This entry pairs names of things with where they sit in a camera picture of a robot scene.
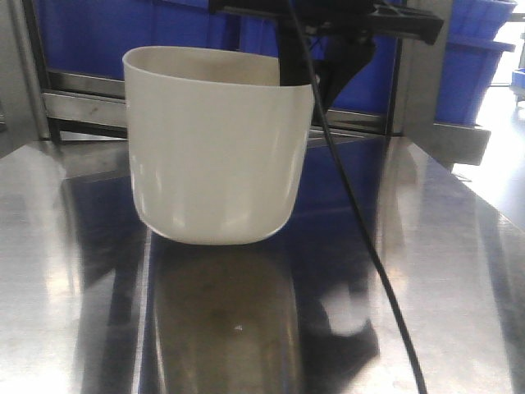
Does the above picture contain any white plastic bin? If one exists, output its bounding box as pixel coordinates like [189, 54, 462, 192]
[122, 46, 314, 245]

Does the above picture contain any small blue bin far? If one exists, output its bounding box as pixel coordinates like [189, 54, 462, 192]
[509, 68, 525, 103]

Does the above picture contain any upper stacked blue crate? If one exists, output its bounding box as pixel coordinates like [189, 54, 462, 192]
[449, 0, 518, 40]

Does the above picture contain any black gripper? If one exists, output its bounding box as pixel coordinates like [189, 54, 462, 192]
[208, 0, 444, 108]

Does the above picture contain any blue crate on shelf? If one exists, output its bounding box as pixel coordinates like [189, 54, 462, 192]
[35, 1, 513, 125]

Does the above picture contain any stainless steel shelf rack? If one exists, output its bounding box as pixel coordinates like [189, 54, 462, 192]
[1, 1, 489, 164]

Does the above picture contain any black cable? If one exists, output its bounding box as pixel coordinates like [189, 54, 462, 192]
[283, 0, 429, 394]

